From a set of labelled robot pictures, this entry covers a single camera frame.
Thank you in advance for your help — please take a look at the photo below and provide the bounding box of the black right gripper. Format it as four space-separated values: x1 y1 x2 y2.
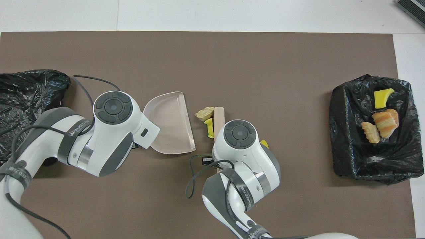
197 153 220 170

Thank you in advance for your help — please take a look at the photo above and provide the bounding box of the tall bin with black bag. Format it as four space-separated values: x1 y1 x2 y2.
329 74 425 186

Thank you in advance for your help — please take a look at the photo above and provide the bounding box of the small pale bread piece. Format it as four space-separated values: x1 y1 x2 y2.
361 121 381 144

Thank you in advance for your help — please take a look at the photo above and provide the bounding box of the beige plastic dustpan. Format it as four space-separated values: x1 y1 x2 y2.
143 91 196 154

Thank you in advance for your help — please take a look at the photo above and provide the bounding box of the low bin with black bag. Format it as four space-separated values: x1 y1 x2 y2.
0 69 71 166

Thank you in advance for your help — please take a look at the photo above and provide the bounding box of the beige brush with black bristles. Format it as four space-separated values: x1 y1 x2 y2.
213 106 225 142

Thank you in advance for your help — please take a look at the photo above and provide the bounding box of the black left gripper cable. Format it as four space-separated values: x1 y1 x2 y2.
0 75 121 239

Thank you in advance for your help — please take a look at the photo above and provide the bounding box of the dark grey ribbed object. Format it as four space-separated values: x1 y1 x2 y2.
395 0 425 29

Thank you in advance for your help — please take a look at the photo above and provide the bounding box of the brown table mat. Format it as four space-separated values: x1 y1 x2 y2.
0 32 417 239

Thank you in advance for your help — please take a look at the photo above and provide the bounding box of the striped croissant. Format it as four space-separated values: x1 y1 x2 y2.
372 109 399 139

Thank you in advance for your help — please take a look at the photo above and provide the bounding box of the pale round bread lump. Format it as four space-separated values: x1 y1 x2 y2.
195 106 215 122

